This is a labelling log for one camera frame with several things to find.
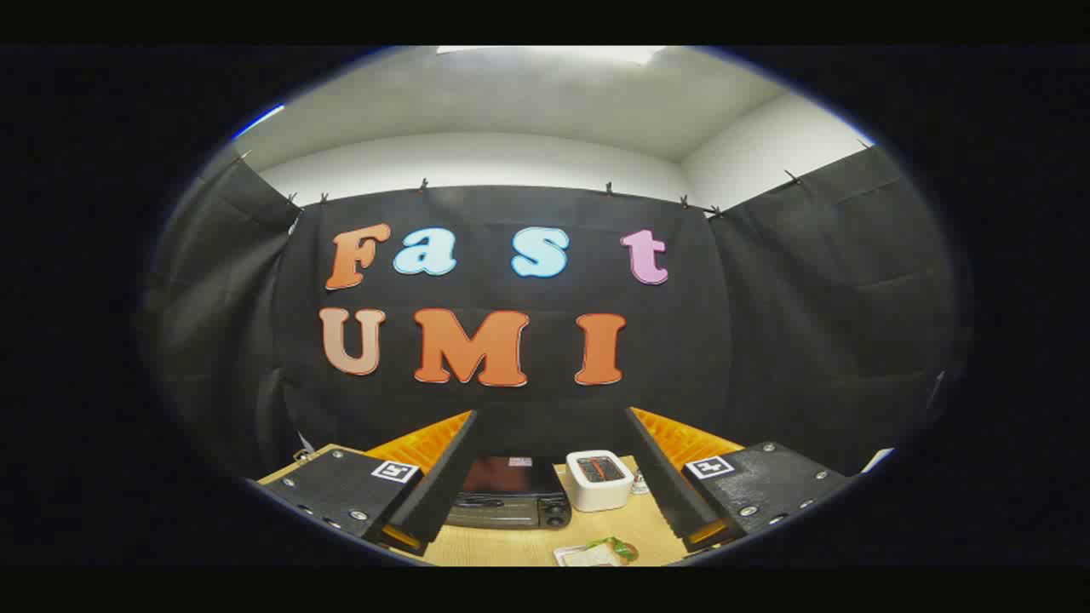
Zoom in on ceiling light panel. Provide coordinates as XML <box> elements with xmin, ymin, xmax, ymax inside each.
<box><xmin>436</xmin><ymin>46</ymin><xmax>668</xmax><ymax>67</ymax></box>

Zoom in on lettuce sandwich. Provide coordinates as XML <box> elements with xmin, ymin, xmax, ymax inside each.
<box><xmin>584</xmin><ymin>536</ymin><xmax>640</xmax><ymax>564</ymax></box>

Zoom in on black toaster oven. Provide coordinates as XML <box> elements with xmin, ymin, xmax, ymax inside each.
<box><xmin>443</xmin><ymin>455</ymin><xmax>573</xmax><ymax>530</ymax></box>

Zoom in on white toaster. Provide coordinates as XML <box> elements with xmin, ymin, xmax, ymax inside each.
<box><xmin>565</xmin><ymin>450</ymin><xmax>635</xmax><ymax>513</ymax></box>

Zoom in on white plastic tray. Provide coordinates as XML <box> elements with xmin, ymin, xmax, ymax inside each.
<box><xmin>554</xmin><ymin>543</ymin><xmax>628</xmax><ymax>568</ymax></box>

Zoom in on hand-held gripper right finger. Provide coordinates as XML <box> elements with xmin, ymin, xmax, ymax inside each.
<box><xmin>625</xmin><ymin>406</ymin><xmax>854</xmax><ymax>554</ymax></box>

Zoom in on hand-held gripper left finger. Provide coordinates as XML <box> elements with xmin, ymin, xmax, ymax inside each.
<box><xmin>247</xmin><ymin>410</ymin><xmax>480</xmax><ymax>559</ymax></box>

